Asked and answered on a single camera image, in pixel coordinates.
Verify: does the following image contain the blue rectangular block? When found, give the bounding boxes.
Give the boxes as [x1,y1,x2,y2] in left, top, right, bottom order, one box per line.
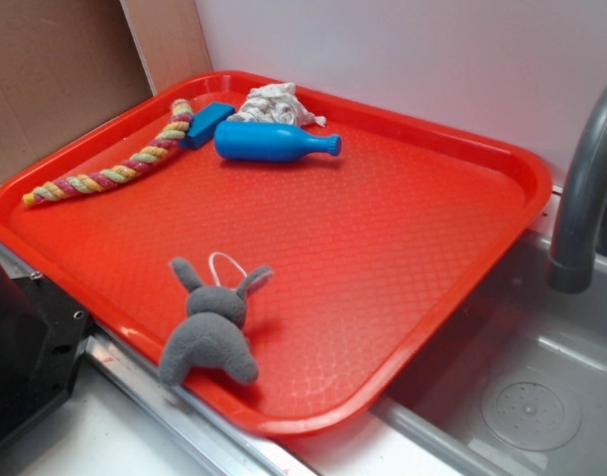
[180,102,235,150]

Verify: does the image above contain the grey toy faucet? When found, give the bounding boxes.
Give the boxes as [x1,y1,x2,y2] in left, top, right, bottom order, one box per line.
[546,86,607,294]

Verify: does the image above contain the brown cardboard panel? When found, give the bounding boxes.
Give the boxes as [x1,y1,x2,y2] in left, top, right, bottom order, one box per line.
[0,1,211,184]

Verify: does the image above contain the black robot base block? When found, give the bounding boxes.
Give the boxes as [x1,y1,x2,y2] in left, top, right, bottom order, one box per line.
[0,263,92,450]

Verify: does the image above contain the multicolour twisted rope toy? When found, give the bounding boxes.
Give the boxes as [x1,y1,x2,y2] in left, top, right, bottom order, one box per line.
[22,99,193,207]

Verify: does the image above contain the grey toy sink basin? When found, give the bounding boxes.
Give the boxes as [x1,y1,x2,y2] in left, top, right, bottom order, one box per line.
[288,232,607,476]

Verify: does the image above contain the grey plush bunny toy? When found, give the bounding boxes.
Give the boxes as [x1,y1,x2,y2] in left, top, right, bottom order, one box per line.
[159,258,273,387]

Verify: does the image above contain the crumpled white cloth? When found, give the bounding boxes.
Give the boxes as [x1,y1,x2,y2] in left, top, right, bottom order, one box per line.
[227,82,327,128]

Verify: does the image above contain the blue plastic bottle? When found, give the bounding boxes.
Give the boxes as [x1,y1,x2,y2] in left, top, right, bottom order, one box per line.
[214,121,342,163]

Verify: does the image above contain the red plastic tray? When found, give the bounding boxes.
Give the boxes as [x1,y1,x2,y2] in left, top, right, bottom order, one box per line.
[0,71,551,436]

